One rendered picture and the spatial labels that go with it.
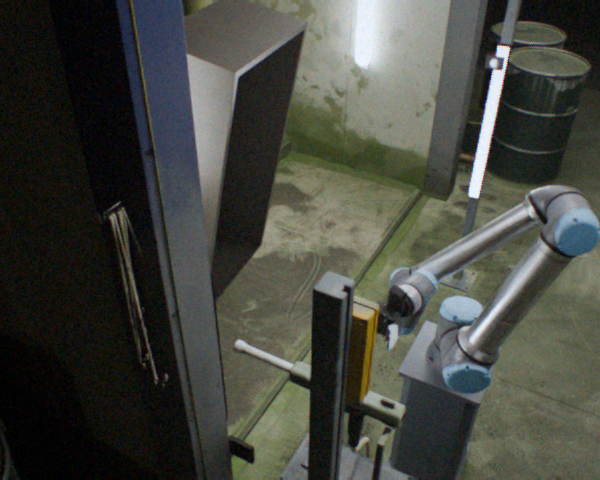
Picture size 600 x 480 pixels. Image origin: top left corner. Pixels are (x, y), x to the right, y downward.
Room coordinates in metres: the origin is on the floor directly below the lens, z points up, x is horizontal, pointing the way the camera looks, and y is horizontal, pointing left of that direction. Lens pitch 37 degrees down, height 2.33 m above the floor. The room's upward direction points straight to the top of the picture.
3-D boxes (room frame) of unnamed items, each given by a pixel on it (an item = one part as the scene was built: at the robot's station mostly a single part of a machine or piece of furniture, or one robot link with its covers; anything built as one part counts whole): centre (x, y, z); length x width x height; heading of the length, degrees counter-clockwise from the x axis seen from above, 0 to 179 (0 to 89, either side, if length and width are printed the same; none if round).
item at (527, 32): (4.70, -1.86, 0.86); 0.54 x 0.54 x 0.01
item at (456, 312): (1.51, -0.59, 0.83); 0.17 x 0.15 x 0.18; 174
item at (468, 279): (2.74, -0.99, 0.01); 0.20 x 0.20 x 0.01; 61
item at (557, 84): (4.05, -1.79, 0.44); 0.59 x 0.58 x 0.89; 165
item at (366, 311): (0.85, -0.10, 1.42); 0.12 x 0.06 x 0.26; 61
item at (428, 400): (1.52, -0.59, 0.32); 0.31 x 0.31 x 0.64; 61
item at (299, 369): (1.02, -0.05, 1.05); 0.49 x 0.05 x 0.23; 61
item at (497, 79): (2.71, -0.97, 1.02); 0.06 x 0.02 x 0.83; 61
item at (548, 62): (4.06, -1.79, 0.86); 0.54 x 0.54 x 0.01
